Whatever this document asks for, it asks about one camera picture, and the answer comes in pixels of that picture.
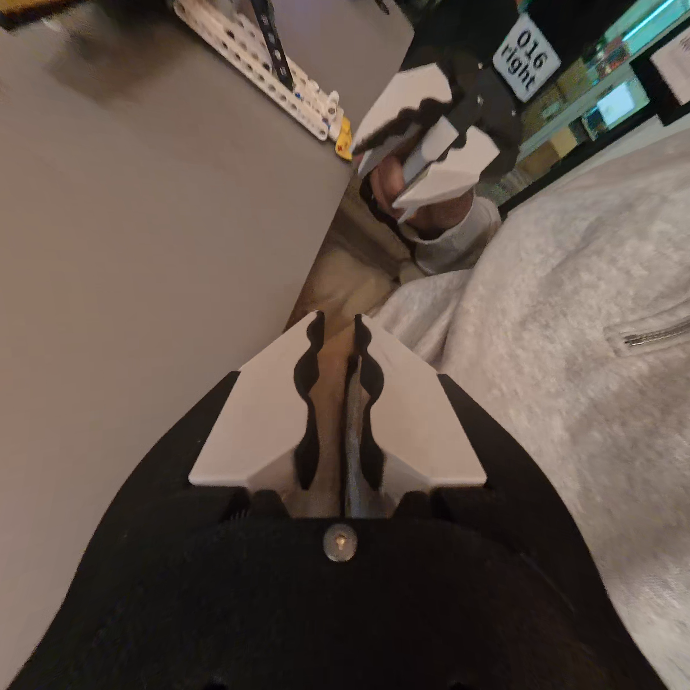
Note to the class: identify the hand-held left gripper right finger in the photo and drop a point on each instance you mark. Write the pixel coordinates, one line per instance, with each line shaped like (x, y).
(426, 431)

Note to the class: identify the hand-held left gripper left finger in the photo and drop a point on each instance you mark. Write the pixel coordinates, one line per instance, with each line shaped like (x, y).
(248, 431)

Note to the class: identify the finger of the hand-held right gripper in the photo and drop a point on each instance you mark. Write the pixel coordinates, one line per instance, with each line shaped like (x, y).
(404, 91)
(458, 167)

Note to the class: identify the person's right forearm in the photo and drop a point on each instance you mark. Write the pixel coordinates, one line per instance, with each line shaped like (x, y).
(458, 242)

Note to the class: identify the zebra striped lego aircraft model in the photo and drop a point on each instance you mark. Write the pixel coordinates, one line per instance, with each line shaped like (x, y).
(253, 59)

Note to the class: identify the person's right hand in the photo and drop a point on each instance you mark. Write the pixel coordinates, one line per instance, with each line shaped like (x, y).
(442, 215)

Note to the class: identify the person's grey hoodie torso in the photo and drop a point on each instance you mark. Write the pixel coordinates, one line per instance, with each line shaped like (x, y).
(566, 323)

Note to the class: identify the framed tag sign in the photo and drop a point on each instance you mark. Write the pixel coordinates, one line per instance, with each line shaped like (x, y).
(674, 70)

